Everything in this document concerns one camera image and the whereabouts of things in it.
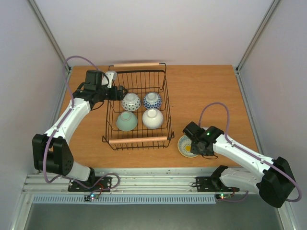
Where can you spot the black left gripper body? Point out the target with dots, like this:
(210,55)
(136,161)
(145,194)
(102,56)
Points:
(114,97)

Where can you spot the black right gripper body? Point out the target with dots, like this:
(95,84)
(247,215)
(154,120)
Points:
(198,147)

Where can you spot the yellow rimmed bowl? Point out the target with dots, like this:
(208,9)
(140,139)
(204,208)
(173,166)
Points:
(184,147)

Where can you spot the white bowl brown diamonds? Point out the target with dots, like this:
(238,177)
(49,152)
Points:
(131,102)

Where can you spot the pale green bowl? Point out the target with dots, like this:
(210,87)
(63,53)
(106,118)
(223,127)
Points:
(126,121)

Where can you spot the black wire dish rack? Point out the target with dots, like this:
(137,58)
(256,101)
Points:
(140,79)

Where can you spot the blue patterned bowl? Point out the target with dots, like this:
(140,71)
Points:
(152,100)

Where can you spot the white ceramic bowl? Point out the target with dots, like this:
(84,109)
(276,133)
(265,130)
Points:
(152,118)

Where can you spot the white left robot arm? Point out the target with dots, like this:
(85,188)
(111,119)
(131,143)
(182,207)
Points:
(51,150)

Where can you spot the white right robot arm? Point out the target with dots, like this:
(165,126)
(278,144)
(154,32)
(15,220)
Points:
(272,179)

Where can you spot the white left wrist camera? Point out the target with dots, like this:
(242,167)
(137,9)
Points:
(110,77)

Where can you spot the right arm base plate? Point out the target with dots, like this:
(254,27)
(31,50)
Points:
(205,184)

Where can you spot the grey slotted cable duct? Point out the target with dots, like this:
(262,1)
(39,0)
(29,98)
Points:
(124,199)

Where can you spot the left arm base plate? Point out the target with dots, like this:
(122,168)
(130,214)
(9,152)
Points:
(87,186)

